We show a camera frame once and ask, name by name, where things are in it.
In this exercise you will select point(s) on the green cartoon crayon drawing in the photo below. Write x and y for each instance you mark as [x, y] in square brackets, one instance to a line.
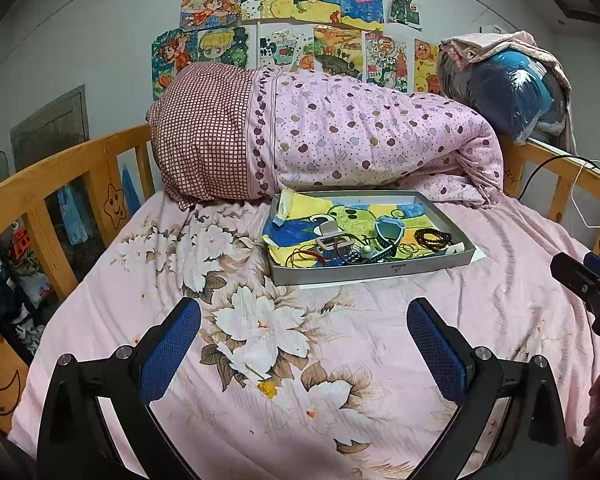
[360, 212]

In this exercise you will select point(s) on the pink apple-print quilt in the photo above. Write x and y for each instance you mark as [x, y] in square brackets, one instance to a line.
[355, 130]

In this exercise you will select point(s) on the grey shallow box tray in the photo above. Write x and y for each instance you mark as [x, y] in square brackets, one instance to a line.
[330, 275]

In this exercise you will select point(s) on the white paper card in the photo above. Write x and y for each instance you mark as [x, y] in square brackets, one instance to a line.
[456, 249]

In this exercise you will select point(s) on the white hair claw clip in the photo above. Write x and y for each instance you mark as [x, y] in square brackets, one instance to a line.
[330, 232]

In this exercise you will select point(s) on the blue wrist watch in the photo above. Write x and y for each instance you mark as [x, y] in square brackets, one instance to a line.
[390, 230]

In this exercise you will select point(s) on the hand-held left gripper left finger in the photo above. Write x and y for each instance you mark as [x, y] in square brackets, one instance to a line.
[172, 350]

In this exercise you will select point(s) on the grey wooden door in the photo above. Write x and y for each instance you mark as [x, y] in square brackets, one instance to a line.
[50, 125]

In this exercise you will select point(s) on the blue bedding in plastic bag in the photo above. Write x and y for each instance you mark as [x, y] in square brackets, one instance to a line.
[505, 90]

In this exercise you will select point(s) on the wooden bed frame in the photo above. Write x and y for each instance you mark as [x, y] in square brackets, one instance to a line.
[55, 165]

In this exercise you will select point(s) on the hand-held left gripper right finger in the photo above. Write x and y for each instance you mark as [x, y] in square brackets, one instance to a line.
[435, 350]

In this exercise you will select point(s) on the blue dotted hair band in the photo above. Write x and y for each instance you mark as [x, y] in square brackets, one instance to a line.
[352, 258]

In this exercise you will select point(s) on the pink floral bedsheet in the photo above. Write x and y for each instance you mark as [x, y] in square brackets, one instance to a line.
[330, 360]

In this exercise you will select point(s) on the pink patterned cloth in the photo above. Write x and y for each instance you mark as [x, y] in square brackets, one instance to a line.
[485, 42]

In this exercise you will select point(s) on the clutter pile beside bed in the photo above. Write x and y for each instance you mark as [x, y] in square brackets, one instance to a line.
[25, 280]

